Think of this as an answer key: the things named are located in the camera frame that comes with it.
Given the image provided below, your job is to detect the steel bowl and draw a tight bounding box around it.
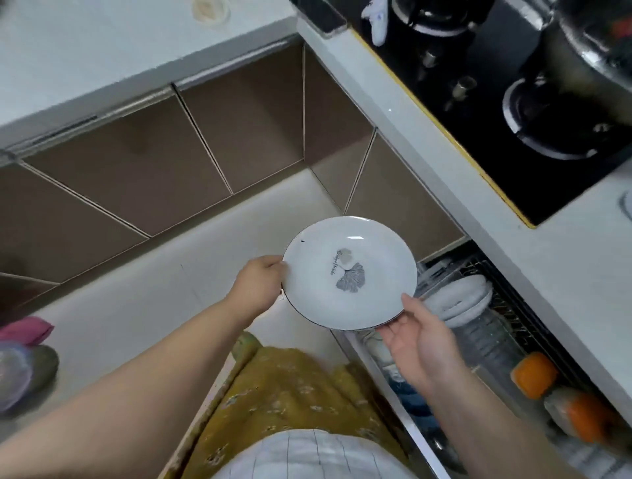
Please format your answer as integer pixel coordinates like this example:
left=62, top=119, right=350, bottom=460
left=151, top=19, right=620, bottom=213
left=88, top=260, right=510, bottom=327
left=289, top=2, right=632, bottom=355
left=424, top=429, right=470, bottom=474

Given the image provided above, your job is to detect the blue bowl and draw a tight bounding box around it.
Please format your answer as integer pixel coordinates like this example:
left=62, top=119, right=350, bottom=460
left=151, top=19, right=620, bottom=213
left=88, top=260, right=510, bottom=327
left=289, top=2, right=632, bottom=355
left=392, top=382, right=425, bottom=408
left=402, top=402, right=435, bottom=425

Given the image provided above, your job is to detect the orange capped bottle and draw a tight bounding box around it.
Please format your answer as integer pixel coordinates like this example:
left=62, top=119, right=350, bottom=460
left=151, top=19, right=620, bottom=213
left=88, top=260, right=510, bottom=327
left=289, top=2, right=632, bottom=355
left=542, top=386, right=621, bottom=445
left=510, top=350, right=560, bottom=401

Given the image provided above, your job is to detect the brown pull-out drawer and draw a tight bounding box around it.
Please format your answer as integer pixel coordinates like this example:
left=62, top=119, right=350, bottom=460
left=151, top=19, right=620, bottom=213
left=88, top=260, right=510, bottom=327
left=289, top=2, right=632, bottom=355
left=333, top=236, right=632, bottom=479

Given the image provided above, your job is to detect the row of brown cabinet doors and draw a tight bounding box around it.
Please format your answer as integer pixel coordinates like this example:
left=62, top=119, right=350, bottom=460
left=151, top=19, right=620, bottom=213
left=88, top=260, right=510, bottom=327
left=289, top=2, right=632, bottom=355
left=0, top=41, right=469, bottom=309

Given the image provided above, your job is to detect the pink cloth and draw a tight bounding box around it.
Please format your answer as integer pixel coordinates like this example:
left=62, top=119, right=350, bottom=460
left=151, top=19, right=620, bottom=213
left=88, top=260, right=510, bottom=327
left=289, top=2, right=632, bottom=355
left=0, top=315, right=55, bottom=347

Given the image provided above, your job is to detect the person's left hand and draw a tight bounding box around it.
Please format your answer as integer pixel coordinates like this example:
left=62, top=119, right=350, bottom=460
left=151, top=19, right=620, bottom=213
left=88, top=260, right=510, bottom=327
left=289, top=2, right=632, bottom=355
left=224, top=255, right=290, bottom=328

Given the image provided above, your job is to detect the small lined trash bin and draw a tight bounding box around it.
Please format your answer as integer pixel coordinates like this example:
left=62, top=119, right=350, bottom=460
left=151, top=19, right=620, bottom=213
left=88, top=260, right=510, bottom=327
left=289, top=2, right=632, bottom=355
left=0, top=340, right=60, bottom=415

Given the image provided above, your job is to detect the black gas stove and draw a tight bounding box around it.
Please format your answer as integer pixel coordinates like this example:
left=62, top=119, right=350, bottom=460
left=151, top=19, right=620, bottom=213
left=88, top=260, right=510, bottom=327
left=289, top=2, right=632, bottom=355
left=323, top=0, right=632, bottom=229

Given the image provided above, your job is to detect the black smartphone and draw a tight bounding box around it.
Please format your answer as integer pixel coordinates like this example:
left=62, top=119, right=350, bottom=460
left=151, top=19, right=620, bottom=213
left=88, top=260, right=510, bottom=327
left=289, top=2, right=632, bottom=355
left=291, top=0, right=348, bottom=38

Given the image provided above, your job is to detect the person's right hand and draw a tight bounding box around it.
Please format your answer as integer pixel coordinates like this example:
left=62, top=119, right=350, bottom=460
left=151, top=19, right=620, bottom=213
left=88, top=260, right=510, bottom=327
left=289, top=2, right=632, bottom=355
left=380, top=292, right=468, bottom=395

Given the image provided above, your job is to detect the white plastic lighter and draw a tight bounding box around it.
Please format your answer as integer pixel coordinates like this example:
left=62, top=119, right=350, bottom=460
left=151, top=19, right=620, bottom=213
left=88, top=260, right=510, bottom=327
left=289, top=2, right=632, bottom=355
left=360, top=0, right=392, bottom=48

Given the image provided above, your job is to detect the yellow floral skirt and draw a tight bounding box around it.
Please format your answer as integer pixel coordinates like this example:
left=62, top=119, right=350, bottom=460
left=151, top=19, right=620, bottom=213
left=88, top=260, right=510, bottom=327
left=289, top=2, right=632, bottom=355
left=170, top=331, right=411, bottom=479

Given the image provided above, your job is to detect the green slipper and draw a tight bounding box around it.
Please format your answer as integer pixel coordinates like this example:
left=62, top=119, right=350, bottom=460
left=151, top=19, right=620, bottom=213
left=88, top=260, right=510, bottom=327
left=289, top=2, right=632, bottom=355
left=232, top=331, right=263, bottom=362

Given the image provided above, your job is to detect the small round stained dish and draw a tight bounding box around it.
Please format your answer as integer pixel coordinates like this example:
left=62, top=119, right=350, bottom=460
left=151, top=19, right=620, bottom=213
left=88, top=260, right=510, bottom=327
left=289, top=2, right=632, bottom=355
left=191, top=0, right=232, bottom=26

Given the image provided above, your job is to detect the white striped shirt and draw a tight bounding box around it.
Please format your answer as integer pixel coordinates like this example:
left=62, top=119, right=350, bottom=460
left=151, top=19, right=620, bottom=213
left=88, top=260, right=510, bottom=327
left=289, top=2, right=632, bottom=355
left=209, top=428, right=421, bottom=479

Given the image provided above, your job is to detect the person's left forearm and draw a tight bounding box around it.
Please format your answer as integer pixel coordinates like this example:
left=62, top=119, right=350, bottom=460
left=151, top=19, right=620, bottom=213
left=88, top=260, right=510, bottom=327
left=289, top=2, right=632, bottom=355
left=0, top=295, right=257, bottom=479

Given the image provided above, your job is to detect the person's right forearm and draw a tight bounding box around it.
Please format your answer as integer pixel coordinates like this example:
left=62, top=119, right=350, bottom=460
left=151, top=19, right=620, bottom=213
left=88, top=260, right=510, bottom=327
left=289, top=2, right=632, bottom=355
left=424, top=363, right=593, bottom=479

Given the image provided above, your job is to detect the steel cooking pot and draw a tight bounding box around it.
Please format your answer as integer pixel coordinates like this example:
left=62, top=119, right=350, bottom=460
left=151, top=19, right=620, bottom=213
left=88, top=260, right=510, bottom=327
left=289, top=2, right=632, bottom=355
left=540, top=0, right=632, bottom=127

